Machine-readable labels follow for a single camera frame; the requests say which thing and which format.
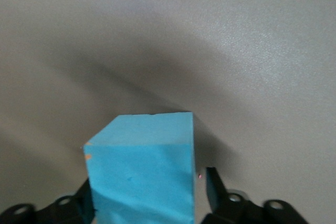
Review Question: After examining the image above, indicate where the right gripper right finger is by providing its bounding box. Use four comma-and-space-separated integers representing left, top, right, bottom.
202, 166, 310, 224

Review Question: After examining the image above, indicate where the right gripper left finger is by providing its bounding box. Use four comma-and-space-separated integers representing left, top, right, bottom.
0, 179, 95, 224

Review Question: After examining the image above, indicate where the blue foam cube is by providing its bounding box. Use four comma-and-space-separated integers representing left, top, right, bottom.
83, 112, 196, 224

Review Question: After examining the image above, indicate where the brown paper table cover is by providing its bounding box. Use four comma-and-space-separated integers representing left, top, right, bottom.
0, 0, 336, 224

